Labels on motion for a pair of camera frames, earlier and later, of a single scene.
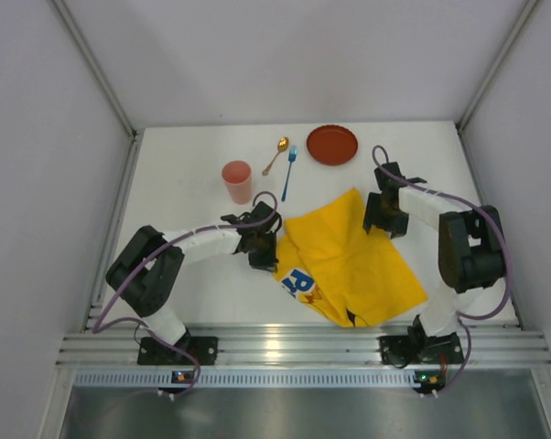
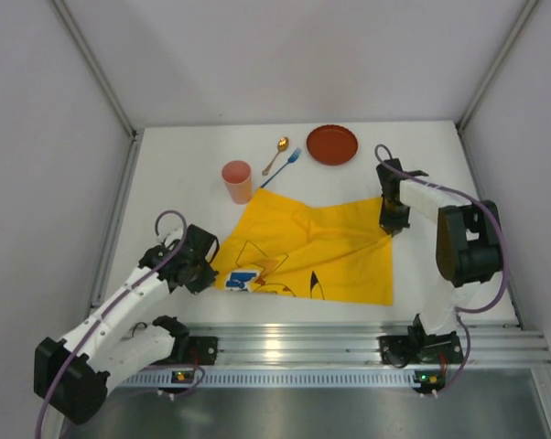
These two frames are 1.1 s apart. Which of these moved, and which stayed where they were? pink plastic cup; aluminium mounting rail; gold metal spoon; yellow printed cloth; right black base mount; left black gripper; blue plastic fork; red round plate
Moved: blue plastic fork; left black gripper; yellow printed cloth
Stayed: aluminium mounting rail; red round plate; pink plastic cup; right black base mount; gold metal spoon
